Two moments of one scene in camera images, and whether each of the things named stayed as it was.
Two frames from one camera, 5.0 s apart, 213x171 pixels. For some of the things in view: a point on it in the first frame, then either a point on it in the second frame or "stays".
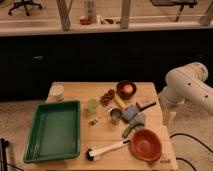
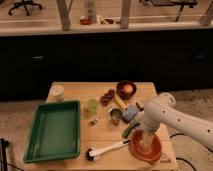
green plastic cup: (92, 106) stays
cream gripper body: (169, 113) → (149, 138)
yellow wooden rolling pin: (119, 99) stays
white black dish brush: (90, 153) stays
